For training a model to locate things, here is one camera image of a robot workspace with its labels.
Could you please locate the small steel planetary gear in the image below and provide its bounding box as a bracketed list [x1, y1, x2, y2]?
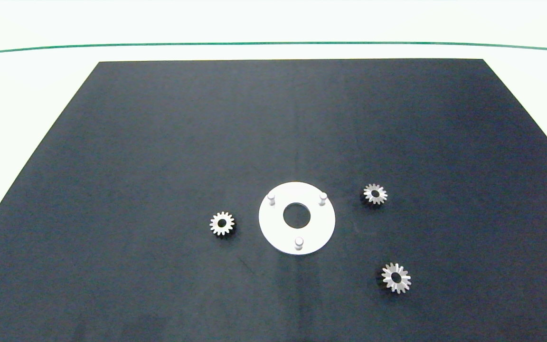
[209, 211, 236, 238]
[379, 263, 412, 295]
[362, 183, 389, 206]

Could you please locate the dark rectangular mat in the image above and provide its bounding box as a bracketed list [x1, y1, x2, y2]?
[0, 58, 547, 342]

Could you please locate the round white carrier plate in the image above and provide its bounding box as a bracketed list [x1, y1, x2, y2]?
[258, 181, 336, 256]

